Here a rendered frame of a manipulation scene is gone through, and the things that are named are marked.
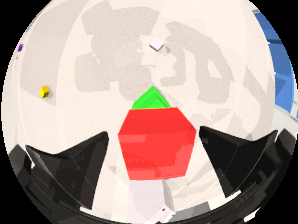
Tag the green block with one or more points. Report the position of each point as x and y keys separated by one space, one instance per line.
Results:
x=153 y=102
x=150 y=91

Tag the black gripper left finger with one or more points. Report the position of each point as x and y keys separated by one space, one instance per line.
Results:
x=77 y=168

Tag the red block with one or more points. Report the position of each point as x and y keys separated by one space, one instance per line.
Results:
x=156 y=143

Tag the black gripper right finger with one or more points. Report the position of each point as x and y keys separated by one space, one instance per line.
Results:
x=233 y=158

